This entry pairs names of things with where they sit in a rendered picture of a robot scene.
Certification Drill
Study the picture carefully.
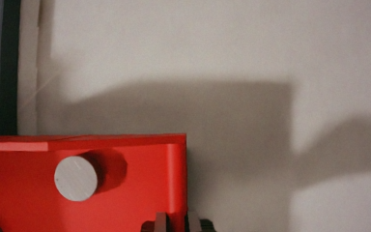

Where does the red bin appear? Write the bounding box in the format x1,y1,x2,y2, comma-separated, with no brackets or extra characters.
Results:
0,133,188,232

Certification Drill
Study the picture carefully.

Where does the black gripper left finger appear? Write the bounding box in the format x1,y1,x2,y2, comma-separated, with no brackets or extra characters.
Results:
140,212,170,232

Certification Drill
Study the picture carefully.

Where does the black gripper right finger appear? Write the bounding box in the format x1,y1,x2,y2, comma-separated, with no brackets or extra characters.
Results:
185,211,215,232

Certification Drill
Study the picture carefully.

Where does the grey metal shelf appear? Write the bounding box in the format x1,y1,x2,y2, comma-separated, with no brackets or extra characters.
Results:
0,0,20,136

